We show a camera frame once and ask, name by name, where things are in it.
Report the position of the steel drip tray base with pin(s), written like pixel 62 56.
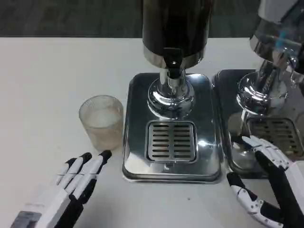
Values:
pixel 209 133
pixel 231 133

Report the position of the black dispenser tap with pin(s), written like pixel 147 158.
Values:
pixel 173 62

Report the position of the dark tank drink dispenser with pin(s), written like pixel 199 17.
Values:
pixel 174 31

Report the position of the robot left silver forearm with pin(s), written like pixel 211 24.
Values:
pixel 28 219

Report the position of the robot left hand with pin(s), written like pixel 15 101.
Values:
pixel 82 177

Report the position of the clear ribbed glass cup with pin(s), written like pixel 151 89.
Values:
pixel 101 123

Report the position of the slotted steel drip grid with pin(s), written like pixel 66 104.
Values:
pixel 275 129
pixel 172 142

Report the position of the clear tank drink dispenser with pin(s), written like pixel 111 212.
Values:
pixel 268 54

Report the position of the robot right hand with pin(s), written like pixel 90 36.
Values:
pixel 273 164

